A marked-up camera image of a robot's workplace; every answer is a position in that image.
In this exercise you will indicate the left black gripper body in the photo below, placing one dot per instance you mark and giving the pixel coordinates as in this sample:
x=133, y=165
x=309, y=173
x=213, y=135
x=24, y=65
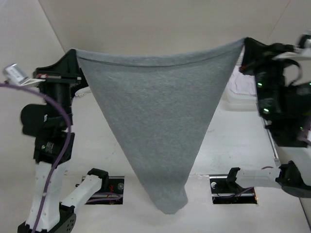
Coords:
x=59, y=81

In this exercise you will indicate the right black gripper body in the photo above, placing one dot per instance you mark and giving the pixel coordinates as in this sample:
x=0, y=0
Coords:
x=267, y=71

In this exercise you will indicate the grey tank top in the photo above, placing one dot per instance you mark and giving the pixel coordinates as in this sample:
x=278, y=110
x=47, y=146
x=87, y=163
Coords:
x=159, y=109

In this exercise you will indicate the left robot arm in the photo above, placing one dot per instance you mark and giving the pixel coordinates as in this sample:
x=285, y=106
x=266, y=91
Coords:
x=50, y=124

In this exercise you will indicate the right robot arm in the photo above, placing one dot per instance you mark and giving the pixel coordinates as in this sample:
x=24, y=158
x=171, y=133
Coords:
x=286, y=111

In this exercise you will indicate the pale pink tank top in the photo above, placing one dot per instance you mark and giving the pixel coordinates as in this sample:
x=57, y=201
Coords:
x=242, y=84

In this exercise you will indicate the white folded tank top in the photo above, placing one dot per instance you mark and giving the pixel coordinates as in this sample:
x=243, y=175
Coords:
x=82, y=92

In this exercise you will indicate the white plastic basket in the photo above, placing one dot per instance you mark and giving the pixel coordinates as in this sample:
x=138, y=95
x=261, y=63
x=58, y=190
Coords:
x=239, y=102

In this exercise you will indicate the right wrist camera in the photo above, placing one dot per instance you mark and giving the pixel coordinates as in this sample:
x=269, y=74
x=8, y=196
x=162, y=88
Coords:
x=302, y=50

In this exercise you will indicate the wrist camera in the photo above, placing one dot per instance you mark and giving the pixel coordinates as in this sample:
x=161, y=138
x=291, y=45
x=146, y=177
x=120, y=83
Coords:
x=302, y=50
x=15, y=76

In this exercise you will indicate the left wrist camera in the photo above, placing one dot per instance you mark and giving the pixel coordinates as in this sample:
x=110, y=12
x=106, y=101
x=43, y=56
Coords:
x=15, y=76

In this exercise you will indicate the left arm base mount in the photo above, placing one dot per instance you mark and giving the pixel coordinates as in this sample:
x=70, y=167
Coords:
x=111, y=195

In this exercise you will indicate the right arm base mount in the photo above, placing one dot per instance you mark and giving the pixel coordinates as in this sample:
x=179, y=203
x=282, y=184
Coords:
x=224, y=193

